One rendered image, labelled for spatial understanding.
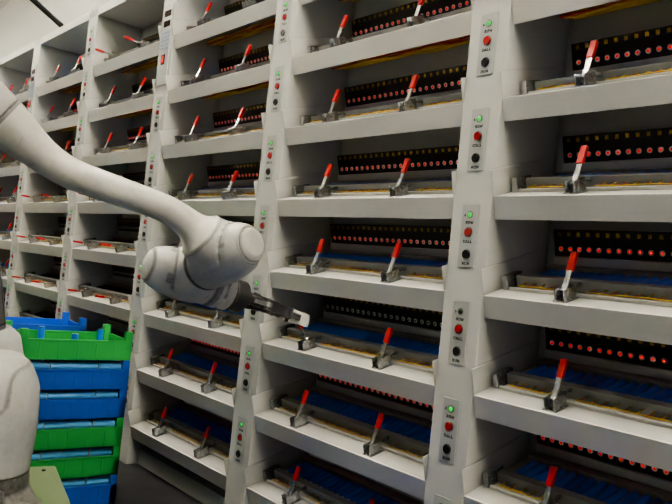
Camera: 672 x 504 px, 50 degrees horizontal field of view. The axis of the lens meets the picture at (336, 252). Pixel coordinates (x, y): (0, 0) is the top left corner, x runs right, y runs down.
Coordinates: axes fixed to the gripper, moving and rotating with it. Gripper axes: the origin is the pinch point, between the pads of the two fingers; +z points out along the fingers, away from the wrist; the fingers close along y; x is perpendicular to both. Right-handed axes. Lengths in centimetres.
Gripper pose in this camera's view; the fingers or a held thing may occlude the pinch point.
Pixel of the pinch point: (295, 317)
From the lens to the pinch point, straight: 178.0
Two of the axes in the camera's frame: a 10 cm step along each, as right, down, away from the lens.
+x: 2.8, -9.4, 1.8
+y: 6.5, 0.5, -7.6
